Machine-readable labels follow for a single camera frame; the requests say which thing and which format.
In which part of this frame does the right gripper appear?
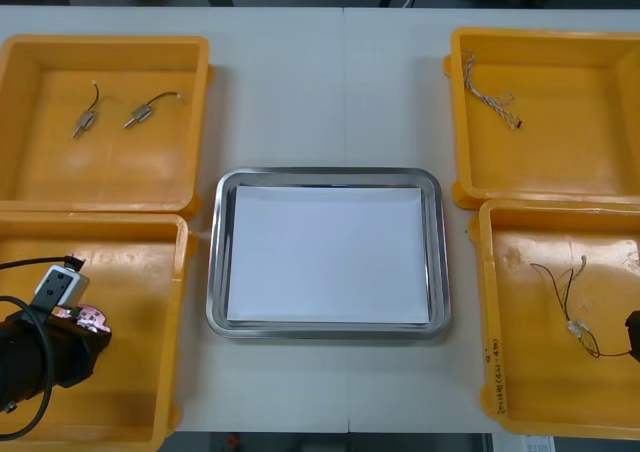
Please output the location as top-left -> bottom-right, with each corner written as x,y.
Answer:
624,310 -> 640,364

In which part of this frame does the small metal solenoid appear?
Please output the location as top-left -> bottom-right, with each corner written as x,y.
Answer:
123,91 -> 182,131
70,80 -> 101,141

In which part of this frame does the multicolour wire harness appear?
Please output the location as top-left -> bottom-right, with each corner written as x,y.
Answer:
529,255 -> 630,359

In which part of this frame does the white paper sheet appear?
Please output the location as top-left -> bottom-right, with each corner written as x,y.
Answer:
225,184 -> 434,324

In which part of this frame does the steel tray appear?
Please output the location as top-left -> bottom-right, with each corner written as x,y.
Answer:
204,166 -> 452,341

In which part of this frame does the round red circuit board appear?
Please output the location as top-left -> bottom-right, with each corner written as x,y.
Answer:
52,303 -> 112,334

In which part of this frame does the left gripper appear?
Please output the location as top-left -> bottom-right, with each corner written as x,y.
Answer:
47,320 -> 114,390

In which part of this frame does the yellow-orange plastic bin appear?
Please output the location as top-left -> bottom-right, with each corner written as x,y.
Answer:
442,25 -> 640,211
0,210 -> 199,452
467,199 -> 640,442
0,34 -> 216,218

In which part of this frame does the blue-white twisted wire harness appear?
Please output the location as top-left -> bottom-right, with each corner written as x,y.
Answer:
460,49 -> 525,132

